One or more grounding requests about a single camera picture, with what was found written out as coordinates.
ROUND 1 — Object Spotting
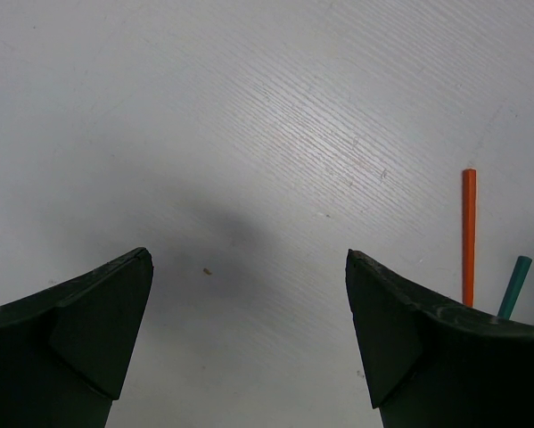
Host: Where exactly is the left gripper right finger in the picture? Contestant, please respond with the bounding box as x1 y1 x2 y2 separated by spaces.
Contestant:
346 251 534 427

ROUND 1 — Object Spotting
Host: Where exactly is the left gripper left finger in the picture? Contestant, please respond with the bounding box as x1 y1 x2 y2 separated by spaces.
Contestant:
0 248 153 427

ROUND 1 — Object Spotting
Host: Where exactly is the teal chopstick left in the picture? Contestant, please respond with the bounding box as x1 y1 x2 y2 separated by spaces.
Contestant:
497 256 532 319

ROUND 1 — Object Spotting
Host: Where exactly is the orange chopstick left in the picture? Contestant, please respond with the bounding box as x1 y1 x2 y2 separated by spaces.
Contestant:
462 169 477 307

